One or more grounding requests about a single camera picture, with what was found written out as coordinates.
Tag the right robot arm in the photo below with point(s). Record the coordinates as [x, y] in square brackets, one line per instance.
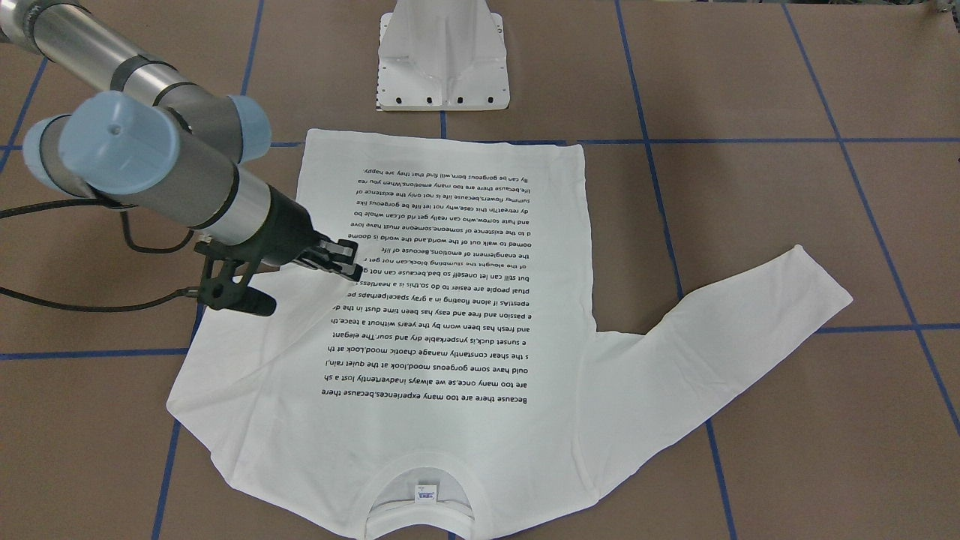
[152, 138]

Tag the white long-sleeve printed shirt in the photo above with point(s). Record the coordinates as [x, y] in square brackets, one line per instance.
[463, 383]

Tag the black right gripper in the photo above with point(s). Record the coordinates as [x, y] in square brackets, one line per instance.
[287, 229]

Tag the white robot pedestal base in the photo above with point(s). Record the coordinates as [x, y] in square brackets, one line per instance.
[442, 55]

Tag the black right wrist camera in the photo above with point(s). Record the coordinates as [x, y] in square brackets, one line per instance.
[226, 275]

